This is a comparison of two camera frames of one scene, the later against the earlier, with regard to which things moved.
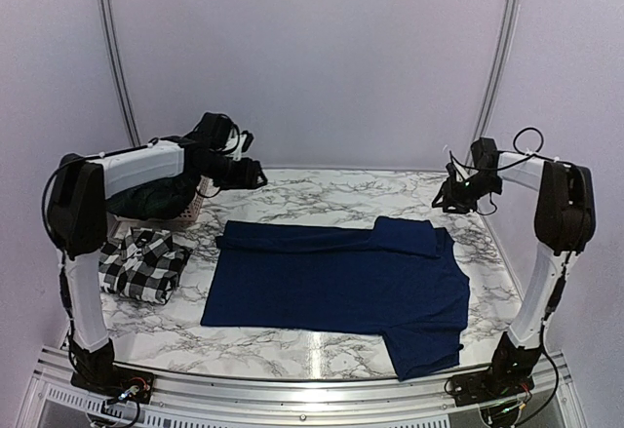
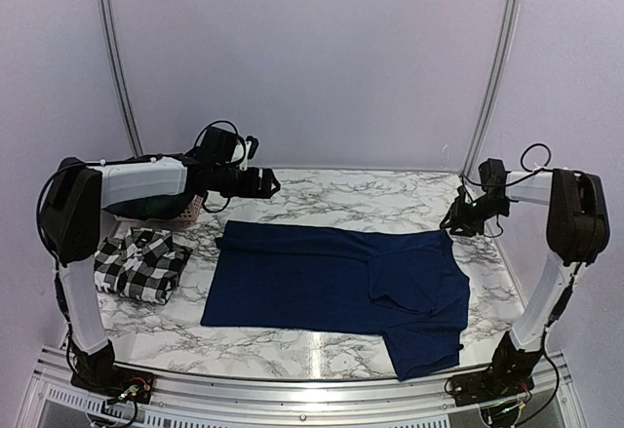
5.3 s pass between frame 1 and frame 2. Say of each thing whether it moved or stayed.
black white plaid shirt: stayed
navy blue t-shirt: stayed
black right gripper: moved
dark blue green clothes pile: stayed
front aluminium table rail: stayed
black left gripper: moved
